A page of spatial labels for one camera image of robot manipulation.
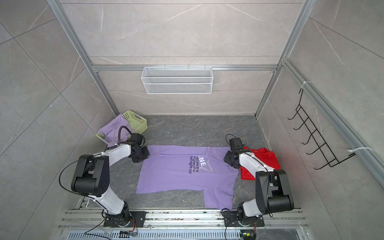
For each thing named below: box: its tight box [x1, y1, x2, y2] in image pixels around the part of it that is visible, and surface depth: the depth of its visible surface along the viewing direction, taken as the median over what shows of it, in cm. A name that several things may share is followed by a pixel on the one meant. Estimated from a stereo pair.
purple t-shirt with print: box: [135, 145, 240, 211], surface depth 90 cm
